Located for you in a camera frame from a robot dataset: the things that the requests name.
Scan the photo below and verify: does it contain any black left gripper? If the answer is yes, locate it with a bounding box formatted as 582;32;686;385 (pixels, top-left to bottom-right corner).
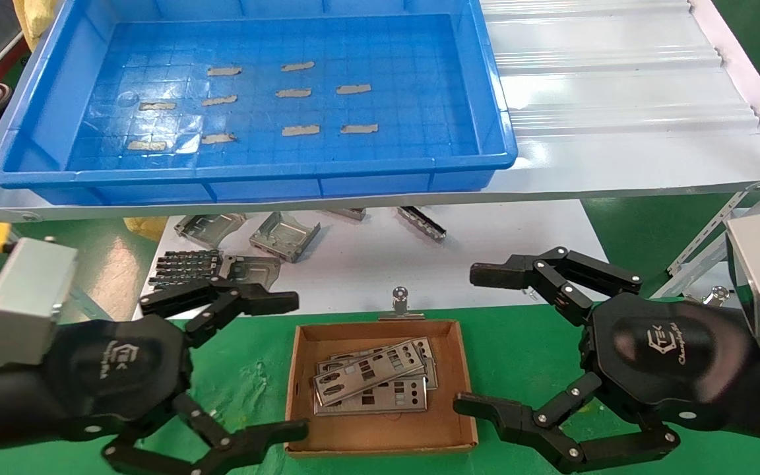
47;277;309;475

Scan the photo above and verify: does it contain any blue plastic tray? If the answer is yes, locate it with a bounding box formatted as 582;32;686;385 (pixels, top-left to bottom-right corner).
0;0;519;205

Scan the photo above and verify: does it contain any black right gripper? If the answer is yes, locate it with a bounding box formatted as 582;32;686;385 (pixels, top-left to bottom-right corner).
453;247;753;475

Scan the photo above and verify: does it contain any silver computer backplate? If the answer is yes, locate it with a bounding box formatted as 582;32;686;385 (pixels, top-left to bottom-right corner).
313;340;428;406
317;348;387;378
331;337;439;390
314;377;428;416

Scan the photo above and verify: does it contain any green table cloth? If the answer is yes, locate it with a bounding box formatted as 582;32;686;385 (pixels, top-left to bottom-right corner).
0;300;760;475

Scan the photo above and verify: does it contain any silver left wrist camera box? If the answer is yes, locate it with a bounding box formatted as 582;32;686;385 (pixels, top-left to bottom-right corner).
0;237;79;370

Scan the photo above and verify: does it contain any grey sheet metal bracket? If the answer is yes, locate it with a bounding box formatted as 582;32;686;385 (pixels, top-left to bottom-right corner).
220;255;282;294
174;212;247;250
249;211;322;264

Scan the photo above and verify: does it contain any brown cardboard box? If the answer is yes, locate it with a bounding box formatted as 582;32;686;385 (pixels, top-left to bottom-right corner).
284;320;480;458

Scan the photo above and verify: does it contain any yellow plastic bag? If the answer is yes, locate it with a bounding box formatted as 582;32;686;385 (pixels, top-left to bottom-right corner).
123;216;170;241

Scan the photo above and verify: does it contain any dark toothed metal strip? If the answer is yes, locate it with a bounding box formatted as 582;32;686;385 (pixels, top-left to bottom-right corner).
397;206;448;242

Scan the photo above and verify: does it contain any white corrugated metal shelf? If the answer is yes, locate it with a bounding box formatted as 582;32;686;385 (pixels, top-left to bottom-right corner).
0;0;760;222

